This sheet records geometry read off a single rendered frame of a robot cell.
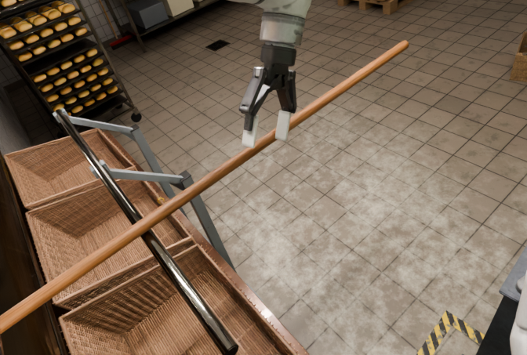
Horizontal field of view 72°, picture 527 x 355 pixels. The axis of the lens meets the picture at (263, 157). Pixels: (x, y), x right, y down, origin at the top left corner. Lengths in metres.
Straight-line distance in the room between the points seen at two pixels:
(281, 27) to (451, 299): 1.62
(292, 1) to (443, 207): 1.83
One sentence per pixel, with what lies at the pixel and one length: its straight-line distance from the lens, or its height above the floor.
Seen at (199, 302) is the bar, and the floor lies 1.17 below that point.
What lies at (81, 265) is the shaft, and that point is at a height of 1.21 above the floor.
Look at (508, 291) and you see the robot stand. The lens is 0.95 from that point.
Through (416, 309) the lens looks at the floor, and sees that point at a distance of 2.00.
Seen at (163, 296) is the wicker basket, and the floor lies 0.62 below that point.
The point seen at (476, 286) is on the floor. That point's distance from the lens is 2.11.
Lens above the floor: 1.79
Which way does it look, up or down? 40 degrees down
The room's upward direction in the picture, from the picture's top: 15 degrees counter-clockwise
